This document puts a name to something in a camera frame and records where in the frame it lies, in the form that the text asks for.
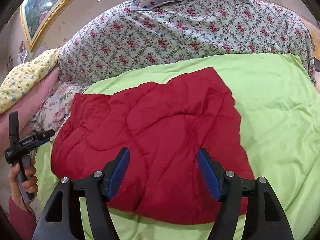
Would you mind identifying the gold framed landscape painting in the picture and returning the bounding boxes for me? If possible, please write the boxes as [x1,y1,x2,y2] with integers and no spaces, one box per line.
[20,0,73,51]

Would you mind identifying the pastel floral pillow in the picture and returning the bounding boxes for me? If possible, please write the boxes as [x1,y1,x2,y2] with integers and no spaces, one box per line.
[29,81,90,135]

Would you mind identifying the red rose floral quilt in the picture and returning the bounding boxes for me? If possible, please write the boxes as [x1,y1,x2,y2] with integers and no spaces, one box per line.
[57,0,315,83]

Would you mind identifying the yellow floral pillow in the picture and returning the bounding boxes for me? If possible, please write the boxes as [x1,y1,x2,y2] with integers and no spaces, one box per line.
[1,48,60,113]

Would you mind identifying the pink blanket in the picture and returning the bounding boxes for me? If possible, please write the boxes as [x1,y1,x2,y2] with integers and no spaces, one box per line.
[1,67,59,157]

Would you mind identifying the red fuzzy left sleeve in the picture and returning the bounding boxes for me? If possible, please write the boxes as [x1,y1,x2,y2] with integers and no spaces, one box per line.
[9,197,37,240]

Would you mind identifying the person's left hand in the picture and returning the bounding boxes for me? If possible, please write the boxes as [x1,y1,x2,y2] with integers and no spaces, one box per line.
[7,158,39,212]

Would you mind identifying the red quilted puffer jacket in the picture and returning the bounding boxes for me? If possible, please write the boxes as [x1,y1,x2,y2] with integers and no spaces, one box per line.
[51,67,253,225]

